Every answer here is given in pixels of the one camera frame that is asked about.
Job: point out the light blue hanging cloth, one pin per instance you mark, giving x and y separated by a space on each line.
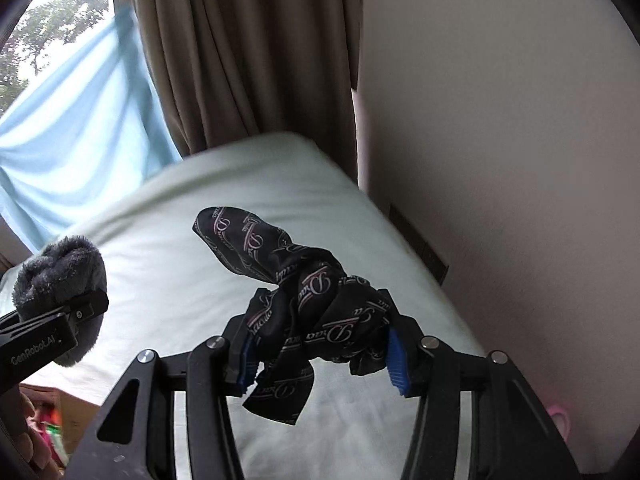
85 134

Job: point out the person's left hand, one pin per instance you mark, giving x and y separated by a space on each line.
16 410

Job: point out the green wet wipes pack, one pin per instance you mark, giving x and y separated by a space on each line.
53 436

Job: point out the brown right curtain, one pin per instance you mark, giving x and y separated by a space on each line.
225 70

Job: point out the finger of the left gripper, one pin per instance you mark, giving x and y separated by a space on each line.
27 346

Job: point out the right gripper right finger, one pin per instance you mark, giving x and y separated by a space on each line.
512 434

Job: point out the pale green bed sheet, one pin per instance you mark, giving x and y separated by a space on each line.
168 292

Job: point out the grey fluffy pom-pom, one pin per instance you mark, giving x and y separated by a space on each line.
63 271

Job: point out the magenta soft pouch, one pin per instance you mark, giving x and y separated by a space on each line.
41 429

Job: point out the cardboard box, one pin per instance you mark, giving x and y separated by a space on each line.
71 414

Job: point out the black patterned scarf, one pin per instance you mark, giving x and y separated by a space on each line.
307 308

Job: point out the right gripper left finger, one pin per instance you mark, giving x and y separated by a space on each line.
132 436

